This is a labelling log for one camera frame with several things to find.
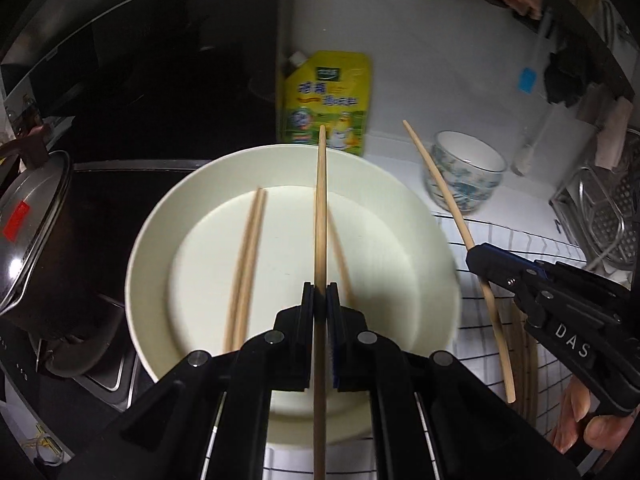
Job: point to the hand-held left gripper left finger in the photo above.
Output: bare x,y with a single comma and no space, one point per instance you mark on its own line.
305,320

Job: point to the metal dish rack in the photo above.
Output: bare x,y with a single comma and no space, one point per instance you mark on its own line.
565,205

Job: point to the white bottle brush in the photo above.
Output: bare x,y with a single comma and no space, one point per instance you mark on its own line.
524,160

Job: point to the black range hood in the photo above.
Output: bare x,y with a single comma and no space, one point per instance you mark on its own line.
150,60

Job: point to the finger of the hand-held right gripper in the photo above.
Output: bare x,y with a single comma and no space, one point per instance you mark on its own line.
575,280
495,267

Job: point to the blue silicone brush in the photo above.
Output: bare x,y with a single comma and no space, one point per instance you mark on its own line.
526,81

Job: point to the pale pink rag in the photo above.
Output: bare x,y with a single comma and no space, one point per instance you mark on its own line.
612,135

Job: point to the round white tray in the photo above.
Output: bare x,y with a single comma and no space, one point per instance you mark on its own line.
200,270

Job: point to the white black-grid cloth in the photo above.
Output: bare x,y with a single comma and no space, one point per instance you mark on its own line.
480,320

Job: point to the dark cooking pot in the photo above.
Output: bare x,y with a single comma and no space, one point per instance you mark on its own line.
65,285

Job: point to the dark hanging cloth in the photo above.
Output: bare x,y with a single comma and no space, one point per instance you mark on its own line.
562,80

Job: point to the person's right hand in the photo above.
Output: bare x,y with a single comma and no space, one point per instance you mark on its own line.
600,435

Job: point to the black gas stove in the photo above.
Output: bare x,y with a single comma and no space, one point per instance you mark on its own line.
110,200

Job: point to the yellow seasoning pouch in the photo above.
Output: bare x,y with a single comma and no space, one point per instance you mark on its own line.
340,95

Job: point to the light wooden chopstick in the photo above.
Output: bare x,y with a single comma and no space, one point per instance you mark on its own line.
255,260
245,260
320,210
440,180

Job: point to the perforated steel steamer plate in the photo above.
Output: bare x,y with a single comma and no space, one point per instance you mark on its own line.
617,220

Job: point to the blue floral ceramic bowl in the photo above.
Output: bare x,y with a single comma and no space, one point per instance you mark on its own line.
470,170
467,201

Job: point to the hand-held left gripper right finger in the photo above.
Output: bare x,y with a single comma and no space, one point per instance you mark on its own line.
334,330

